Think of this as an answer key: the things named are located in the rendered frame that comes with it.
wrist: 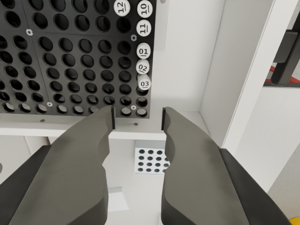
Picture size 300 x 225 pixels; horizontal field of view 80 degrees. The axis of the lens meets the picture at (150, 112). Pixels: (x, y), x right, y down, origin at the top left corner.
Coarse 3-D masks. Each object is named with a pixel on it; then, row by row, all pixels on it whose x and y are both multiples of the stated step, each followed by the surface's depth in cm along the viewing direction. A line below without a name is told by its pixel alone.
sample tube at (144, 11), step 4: (144, 0) 14; (140, 4) 14; (144, 4) 14; (148, 4) 14; (140, 8) 14; (144, 8) 14; (148, 8) 14; (152, 8) 14; (140, 12) 14; (144, 12) 14; (148, 12) 14; (140, 16) 14; (144, 16) 14; (148, 16) 14
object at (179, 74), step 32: (192, 0) 20; (224, 0) 20; (192, 32) 22; (160, 64) 24; (192, 64) 24; (160, 96) 27; (192, 96) 27; (0, 128) 22; (32, 128) 23; (64, 128) 23; (128, 128) 24; (160, 128) 24
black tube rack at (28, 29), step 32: (0, 0) 15; (32, 0) 18; (64, 0) 15; (96, 0) 15; (128, 0) 15; (0, 32) 16; (32, 32) 16; (64, 32) 16; (96, 32) 16; (128, 32) 16; (0, 64) 18; (32, 64) 18; (64, 64) 18; (96, 64) 18; (128, 64) 21; (0, 96) 20; (32, 96) 20; (64, 96) 19; (96, 96) 20; (128, 96) 20
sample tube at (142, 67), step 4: (140, 60) 17; (144, 60) 17; (140, 64) 16; (144, 64) 16; (148, 64) 17; (136, 68) 17; (140, 68) 17; (144, 68) 17; (148, 68) 17; (140, 72) 17; (144, 72) 17
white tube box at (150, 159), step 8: (136, 144) 38; (144, 144) 38; (152, 144) 38; (160, 144) 39; (136, 152) 38; (144, 152) 39; (152, 152) 39; (160, 152) 39; (136, 160) 40; (144, 160) 40; (152, 160) 40; (160, 160) 40; (136, 168) 41; (144, 168) 41; (152, 168) 41; (160, 168) 41
